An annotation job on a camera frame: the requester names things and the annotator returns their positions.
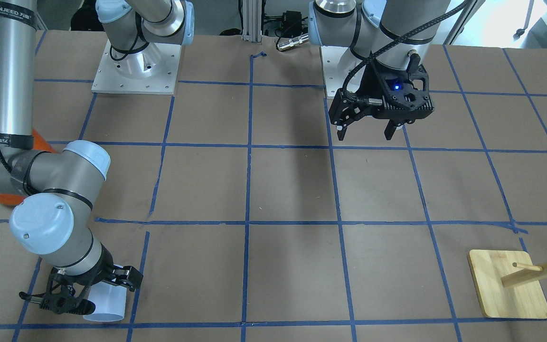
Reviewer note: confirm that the wooden cup rack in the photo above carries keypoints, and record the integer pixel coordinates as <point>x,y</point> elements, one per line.
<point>507,283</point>

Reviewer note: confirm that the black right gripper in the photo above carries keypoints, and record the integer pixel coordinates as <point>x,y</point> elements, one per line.
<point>104,267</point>

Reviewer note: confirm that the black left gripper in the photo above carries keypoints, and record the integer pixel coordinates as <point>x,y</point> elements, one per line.
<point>372,84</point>

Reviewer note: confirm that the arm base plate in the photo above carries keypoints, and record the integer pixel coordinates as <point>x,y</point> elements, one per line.
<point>152,71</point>
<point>337,63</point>

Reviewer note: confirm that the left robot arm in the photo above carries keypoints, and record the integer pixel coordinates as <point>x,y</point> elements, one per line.
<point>386,41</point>

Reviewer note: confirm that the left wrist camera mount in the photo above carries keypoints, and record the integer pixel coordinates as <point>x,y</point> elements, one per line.
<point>405,92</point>

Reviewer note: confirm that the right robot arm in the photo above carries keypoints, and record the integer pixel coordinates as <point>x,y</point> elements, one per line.
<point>58,189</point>

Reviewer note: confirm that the aluminium frame post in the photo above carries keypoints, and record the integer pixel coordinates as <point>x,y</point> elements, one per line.
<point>251,18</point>

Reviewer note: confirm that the light blue plastic cup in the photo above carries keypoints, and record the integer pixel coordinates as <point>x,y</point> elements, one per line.
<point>110,302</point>

